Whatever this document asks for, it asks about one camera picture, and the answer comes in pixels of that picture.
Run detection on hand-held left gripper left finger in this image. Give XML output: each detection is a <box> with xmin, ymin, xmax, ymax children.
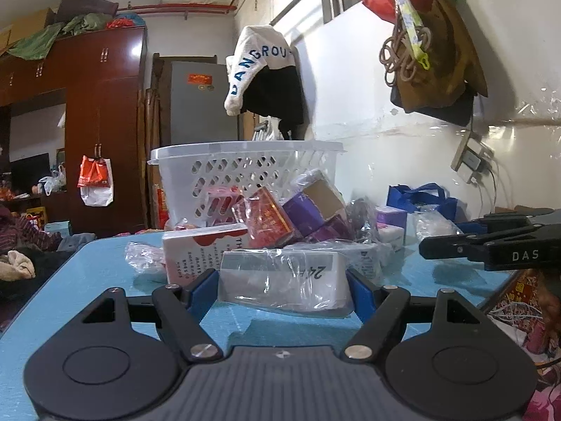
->
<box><xmin>81</xmin><ymin>267</ymin><xmax>223</xmax><ymax>366</ymax></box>

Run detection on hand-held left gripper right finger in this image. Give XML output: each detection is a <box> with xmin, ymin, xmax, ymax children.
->
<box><xmin>344</xmin><ymin>269</ymin><xmax>485</xmax><ymax>362</ymax></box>

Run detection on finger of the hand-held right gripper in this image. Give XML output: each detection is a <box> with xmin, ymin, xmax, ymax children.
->
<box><xmin>457</xmin><ymin>213</ymin><xmax>541</xmax><ymax>240</ymax></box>
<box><xmin>418</xmin><ymin>234</ymin><xmax>497</xmax><ymax>265</ymax></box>

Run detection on white tissue pack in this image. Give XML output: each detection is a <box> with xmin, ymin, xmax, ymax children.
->
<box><xmin>217</xmin><ymin>248</ymin><xmax>352</xmax><ymax>317</ymax></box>

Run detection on purple box with cardboard flap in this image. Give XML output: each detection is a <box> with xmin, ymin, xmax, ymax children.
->
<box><xmin>283</xmin><ymin>180</ymin><xmax>348</xmax><ymax>238</ymax></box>

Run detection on white plastic laundry basket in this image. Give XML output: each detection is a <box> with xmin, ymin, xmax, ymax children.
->
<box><xmin>147</xmin><ymin>140</ymin><xmax>347</xmax><ymax>234</ymax></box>

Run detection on crumpled clear plastic bag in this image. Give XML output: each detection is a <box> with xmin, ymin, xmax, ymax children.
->
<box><xmin>413</xmin><ymin>210</ymin><xmax>462</xmax><ymax>243</ymax></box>

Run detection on white pack with blue print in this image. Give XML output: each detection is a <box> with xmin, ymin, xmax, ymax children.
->
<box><xmin>346</xmin><ymin>240</ymin><xmax>394</xmax><ymax>282</ymax></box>

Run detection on white box with red print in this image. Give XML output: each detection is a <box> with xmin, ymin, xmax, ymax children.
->
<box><xmin>162</xmin><ymin>223</ymin><xmax>251</xmax><ymax>286</ymax></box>

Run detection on blue tote bag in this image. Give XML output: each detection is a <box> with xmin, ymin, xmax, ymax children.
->
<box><xmin>386</xmin><ymin>183</ymin><xmax>459</xmax><ymax>221</ymax></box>

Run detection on purple and white packet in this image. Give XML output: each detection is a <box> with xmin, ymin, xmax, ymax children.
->
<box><xmin>376</xmin><ymin>205</ymin><xmax>409</xmax><ymax>252</ymax></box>

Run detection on small purple box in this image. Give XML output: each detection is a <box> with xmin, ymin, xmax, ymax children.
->
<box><xmin>306</xmin><ymin>214</ymin><xmax>351</xmax><ymax>243</ymax></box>

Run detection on white power strip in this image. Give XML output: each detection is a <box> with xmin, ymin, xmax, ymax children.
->
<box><xmin>451</xmin><ymin>133</ymin><xmax>494</xmax><ymax>185</ymax></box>

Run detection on pink packet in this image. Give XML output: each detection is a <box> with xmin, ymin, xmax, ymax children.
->
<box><xmin>205</xmin><ymin>185</ymin><xmax>244</xmax><ymax>225</ymax></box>

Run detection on red box in clear plastic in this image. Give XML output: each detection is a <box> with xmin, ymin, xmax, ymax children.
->
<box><xmin>232</xmin><ymin>186</ymin><xmax>297</xmax><ymax>249</ymax></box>

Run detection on pink floral blanket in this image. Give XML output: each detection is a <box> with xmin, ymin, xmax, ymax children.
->
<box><xmin>521</xmin><ymin>316</ymin><xmax>561</xmax><ymax>421</ymax></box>

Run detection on red and white plastic bag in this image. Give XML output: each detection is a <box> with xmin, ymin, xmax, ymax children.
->
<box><xmin>77</xmin><ymin>155</ymin><xmax>115</xmax><ymax>207</ymax></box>

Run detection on teal box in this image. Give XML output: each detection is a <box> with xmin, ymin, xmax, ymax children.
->
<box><xmin>44</xmin><ymin>221</ymin><xmax>73</xmax><ymax>238</ymax></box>

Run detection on leaning wooden boards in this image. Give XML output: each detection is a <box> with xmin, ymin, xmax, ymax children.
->
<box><xmin>137</xmin><ymin>53</ymin><xmax>173</xmax><ymax>229</ymax></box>

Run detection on brown hanging bag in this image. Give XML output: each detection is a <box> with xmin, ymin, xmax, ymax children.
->
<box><xmin>389</xmin><ymin>0</ymin><xmax>490</xmax><ymax>126</ymax></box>

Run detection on grey door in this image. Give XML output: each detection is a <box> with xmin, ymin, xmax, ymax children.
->
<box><xmin>169</xmin><ymin>60</ymin><xmax>240</xmax><ymax>146</ymax></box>

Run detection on beige cloth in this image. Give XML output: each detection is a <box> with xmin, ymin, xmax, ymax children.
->
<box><xmin>0</xmin><ymin>250</ymin><xmax>36</xmax><ymax>280</ymax></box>

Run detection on purple striped clothes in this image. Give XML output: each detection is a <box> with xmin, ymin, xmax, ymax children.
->
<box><xmin>0</xmin><ymin>203</ymin><xmax>63</xmax><ymax>252</ymax></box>

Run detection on dark red wooden wardrobe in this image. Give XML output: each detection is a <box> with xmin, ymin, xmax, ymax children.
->
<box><xmin>0</xmin><ymin>26</ymin><xmax>148</xmax><ymax>238</ymax></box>

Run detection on black garment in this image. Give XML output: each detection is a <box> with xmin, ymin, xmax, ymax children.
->
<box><xmin>239</xmin><ymin>66</ymin><xmax>306</xmax><ymax>142</ymax></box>

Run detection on black television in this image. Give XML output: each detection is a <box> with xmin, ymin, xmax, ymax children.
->
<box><xmin>9</xmin><ymin>153</ymin><xmax>50</xmax><ymax>194</ymax></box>

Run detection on white hoodie with blue letters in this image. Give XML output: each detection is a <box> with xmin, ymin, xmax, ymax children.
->
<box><xmin>224</xmin><ymin>25</ymin><xmax>295</xmax><ymax>117</ymax></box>

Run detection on red pipe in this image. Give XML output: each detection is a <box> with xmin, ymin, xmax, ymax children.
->
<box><xmin>116</xmin><ymin>2</ymin><xmax>238</xmax><ymax>21</ymax></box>

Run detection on green cloth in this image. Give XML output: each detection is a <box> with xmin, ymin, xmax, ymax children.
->
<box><xmin>6</xmin><ymin>12</ymin><xmax>115</xmax><ymax>61</ymax></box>

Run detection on coiled brown rope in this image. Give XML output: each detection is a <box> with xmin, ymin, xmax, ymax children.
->
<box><xmin>378</xmin><ymin>24</ymin><xmax>433</xmax><ymax>87</ymax></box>

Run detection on yellow patterned strap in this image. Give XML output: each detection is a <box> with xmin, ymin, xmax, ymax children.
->
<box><xmin>381</xmin><ymin>0</ymin><xmax>431</xmax><ymax>71</ymax></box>

